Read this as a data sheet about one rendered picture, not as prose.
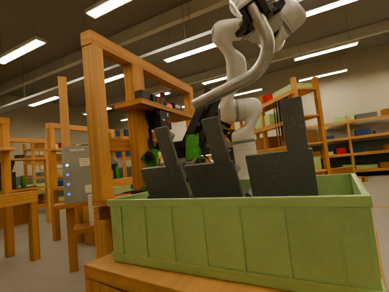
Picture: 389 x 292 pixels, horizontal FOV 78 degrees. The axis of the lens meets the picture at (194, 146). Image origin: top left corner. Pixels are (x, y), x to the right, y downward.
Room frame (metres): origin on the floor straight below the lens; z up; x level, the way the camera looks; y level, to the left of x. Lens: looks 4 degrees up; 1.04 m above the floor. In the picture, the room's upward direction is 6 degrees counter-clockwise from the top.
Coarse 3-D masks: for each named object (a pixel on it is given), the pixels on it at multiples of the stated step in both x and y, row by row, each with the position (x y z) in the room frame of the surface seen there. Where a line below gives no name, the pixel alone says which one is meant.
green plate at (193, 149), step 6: (186, 138) 1.93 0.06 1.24; (192, 138) 1.91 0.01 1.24; (198, 138) 1.89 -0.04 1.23; (186, 144) 1.92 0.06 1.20; (192, 144) 1.90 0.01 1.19; (198, 144) 1.88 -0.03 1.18; (186, 150) 1.91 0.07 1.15; (192, 150) 1.89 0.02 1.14; (198, 150) 1.87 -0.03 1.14; (186, 156) 1.90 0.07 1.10; (192, 156) 1.88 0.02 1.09
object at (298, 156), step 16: (288, 112) 0.53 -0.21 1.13; (288, 128) 0.54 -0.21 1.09; (304, 128) 0.52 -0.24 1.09; (288, 144) 0.55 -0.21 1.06; (304, 144) 0.53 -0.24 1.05; (256, 160) 0.59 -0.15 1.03; (272, 160) 0.57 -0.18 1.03; (288, 160) 0.56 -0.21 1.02; (304, 160) 0.54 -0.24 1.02; (256, 176) 0.60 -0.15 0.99; (272, 176) 0.59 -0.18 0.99; (288, 176) 0.57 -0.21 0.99; (304, 176) 0.55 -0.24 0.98; (256, 192) 0.61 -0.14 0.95; (272, 192) 0.60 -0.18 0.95; (288, 192) 0.58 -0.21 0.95; (304, 192) 0.57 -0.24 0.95
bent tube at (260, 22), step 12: (252, 0) 0.50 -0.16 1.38; (240, 12) 0.53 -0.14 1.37; (252, 12) 0.51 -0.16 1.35; (264, 24) 0.51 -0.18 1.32; (264, 36) 0.51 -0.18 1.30; (264, 48) 0.52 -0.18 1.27; (264, 60) 0.52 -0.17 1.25; (252, 72) 0.54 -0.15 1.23; (264, 72) 0.54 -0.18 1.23; (228, 84) 0.57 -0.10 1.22; (240, 84) 0.56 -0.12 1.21; (204, 96) 0.60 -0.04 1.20; (216, 96) 0.59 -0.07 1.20
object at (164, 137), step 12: (156, 132) 0.68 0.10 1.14; (168, 132) 0.67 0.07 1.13; (168, 144) 0.68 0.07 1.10; (168, 156) 0.70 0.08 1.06; (144, 168) 0.76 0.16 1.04; (156, 168) 0.73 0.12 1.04; (168, 168) 0.71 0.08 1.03; (180, 168) 0.69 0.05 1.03; (144, 180) 0.77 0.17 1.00; (156, 180) 0.75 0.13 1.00; (168, 180) 0.73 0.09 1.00; (180, 180) 0.71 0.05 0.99; (156, 192) 0.77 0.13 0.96; (168, 192) 0.75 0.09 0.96; (180, 192) 0.73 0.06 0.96
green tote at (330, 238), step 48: (144, 192) 0.81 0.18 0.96; (336, 192) 0.76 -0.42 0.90; (144, 240) 0.63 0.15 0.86; (192, 240) 0.56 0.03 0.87; (240, 240) 0.50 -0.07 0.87; (288, 240) 0.45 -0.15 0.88; (336, 240) 0.42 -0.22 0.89; (288, 288) 0.46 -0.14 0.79; (336, 288) 0.42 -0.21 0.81; (384, 288) 0.39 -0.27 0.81
